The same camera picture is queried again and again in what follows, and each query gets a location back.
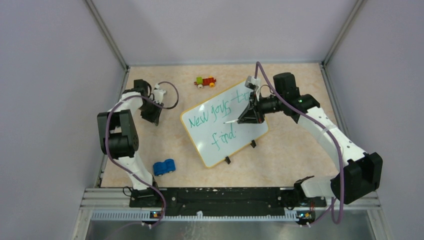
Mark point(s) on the yellow-framed whiteboard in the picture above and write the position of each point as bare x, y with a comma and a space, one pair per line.
214, 140

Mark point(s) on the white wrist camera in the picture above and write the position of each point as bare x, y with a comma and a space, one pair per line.
252, 83
158, 94

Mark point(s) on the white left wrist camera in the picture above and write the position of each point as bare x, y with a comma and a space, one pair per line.
158, 94

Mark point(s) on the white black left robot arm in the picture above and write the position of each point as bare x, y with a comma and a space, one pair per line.
118, 136

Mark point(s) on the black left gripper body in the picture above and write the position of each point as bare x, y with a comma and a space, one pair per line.
148, 110

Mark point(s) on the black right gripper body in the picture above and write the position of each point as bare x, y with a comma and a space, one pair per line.
263, 108

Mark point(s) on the green white marker pen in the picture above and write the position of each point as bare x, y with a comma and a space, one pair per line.
231, 121

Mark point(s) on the aluminium frame rail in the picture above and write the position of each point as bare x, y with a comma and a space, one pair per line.
112, 203

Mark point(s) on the red toy train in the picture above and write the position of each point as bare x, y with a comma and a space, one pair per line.
200, 82

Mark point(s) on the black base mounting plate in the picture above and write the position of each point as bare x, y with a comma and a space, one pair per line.
227, 201

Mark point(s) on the blue toy car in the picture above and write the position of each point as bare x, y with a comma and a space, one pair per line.
164, 167

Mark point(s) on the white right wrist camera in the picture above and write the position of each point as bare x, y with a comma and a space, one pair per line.
252, 83

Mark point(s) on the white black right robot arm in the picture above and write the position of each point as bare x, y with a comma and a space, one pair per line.
359, 171

